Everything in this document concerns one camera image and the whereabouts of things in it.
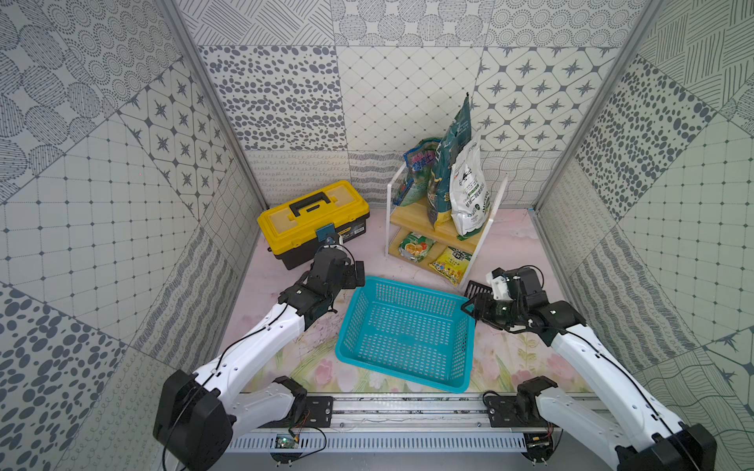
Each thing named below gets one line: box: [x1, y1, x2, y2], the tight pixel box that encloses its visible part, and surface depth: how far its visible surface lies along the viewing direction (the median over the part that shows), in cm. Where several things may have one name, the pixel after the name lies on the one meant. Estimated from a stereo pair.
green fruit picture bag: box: [398, 231, 437, 263], surface depth 100 cm
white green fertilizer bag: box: [449, 131, 491, 241], surface depth 81 cm
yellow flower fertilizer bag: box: [429, 246, 473, 286], surface depth 99 cm
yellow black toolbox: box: [257, 180, 371, 270], surface depth 97 cm
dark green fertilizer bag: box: [427, 92, 473, 229], surface depth 78 cm
